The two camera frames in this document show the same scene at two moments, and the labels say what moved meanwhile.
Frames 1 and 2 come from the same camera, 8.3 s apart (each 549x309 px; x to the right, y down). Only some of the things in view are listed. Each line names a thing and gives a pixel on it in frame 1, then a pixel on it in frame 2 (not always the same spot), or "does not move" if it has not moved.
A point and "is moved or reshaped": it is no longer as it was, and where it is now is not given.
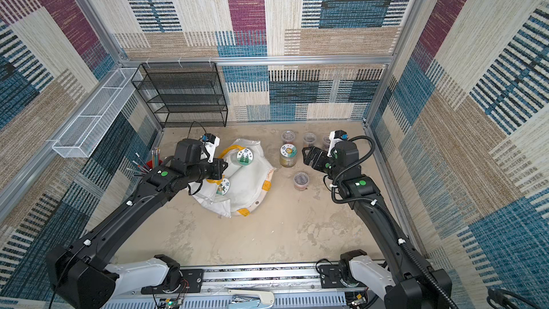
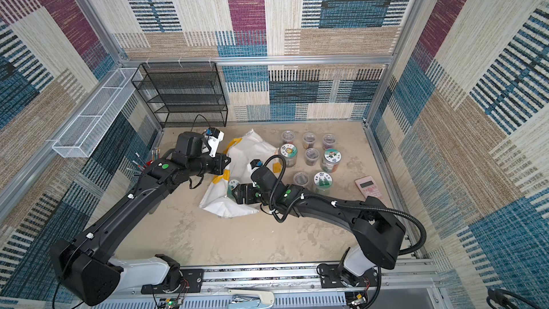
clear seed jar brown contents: (301, 181) does not move
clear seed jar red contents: (309, 138) does not move
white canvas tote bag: (245, 183) is moved or reshaped
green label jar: (223, 188) -> (323, 182)
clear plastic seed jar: (288, 136) does not move
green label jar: (245, 157) is moved or reshaped
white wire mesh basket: (83, 135) does not move
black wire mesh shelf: (184, 94) does not move
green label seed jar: (288, 155) does not move
